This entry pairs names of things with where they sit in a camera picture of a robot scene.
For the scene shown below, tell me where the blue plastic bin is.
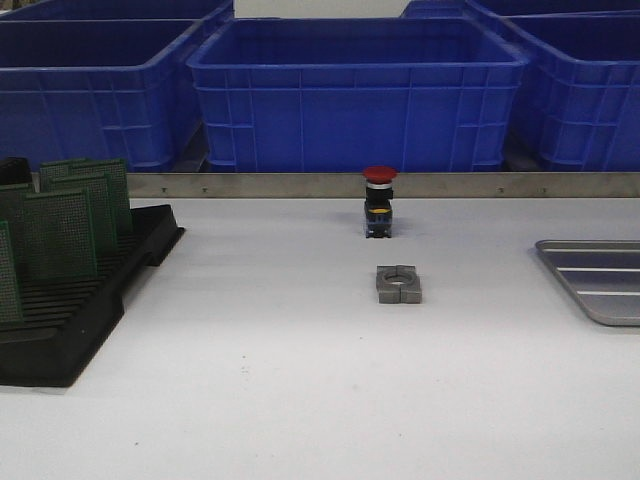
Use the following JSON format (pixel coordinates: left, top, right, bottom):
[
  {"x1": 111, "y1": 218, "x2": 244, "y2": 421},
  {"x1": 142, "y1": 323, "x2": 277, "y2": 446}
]
[
  {"x1": 1, "y1": 19, "x2": 204, "y2": 172},
  {"x1": 503, "y1": 14, "x2": 639, "y2": 172},
  {"x1": 188, "y1": 18, "x2": 527, "y2": 173}
]

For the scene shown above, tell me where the green perforated circuit board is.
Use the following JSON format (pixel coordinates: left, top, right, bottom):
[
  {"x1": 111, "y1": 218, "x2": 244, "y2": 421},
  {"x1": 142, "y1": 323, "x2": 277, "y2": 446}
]
[{"x1": 1, "y1": 220, "x2": 23, "y2": 327}]

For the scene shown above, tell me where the steel table edge rail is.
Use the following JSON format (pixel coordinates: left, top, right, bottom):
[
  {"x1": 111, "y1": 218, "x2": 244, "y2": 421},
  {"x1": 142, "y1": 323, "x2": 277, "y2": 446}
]
[{"x1": 128, "y1": 172, "x2": 639, "y2": 199}]

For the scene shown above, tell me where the red emergency stop button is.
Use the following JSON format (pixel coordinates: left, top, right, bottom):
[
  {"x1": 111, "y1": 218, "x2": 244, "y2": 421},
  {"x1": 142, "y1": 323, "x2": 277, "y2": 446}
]
[{"x1": 363, "y1": 165, "x2": 397, "y2": 238}]

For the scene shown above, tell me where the left blue plastic bin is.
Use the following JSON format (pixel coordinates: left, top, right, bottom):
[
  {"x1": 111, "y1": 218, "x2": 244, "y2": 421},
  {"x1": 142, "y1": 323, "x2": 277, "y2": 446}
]
[{"x1": 1, "y1": 19, "x2": 204, "y2": 172}]

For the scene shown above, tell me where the rear left blue bin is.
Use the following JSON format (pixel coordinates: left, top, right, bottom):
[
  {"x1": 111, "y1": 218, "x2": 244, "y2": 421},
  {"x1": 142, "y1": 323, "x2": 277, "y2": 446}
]
[{"x1": 1, "y1": 0, "x2": 234, "y2": 33}]

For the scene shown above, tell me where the right blue plastic bin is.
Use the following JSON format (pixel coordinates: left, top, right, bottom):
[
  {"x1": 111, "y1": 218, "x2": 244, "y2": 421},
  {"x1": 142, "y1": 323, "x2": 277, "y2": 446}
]
[{"x1": 503, "y1": 14, "x2": 639, "y2": 172}]

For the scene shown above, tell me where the black slotted board rack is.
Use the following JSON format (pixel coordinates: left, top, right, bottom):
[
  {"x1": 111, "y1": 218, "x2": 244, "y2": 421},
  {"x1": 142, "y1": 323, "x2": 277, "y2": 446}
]
[{"x1": 1, "y1": 157, "x2": 184, "y2": 387}]

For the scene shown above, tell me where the rear right blue bin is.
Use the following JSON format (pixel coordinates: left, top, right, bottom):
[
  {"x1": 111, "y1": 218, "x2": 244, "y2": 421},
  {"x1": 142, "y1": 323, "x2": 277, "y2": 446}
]
[{"x1": 401, "y1": 0, "x2": 639, "y2": 19}]

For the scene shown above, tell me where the centre blue plastic bin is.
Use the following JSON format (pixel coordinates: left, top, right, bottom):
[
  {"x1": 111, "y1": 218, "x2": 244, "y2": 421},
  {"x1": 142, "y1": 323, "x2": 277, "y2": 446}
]
[{"x1": 188, "y1": 18, "x2": 527, "y2": 173}]

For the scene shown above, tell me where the grey metal clamp block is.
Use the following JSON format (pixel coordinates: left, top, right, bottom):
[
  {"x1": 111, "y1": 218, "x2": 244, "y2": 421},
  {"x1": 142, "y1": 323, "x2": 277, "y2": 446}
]
[{"x1": 376, "y1": 265, "x2": 423, "y2": 304}]

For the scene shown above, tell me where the silver metal tray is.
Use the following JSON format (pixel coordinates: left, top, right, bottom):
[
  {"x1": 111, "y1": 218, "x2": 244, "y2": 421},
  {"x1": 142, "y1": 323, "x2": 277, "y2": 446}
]
[{"x1": 535, "y1": 240, "x2": 639, "y2": 327}]

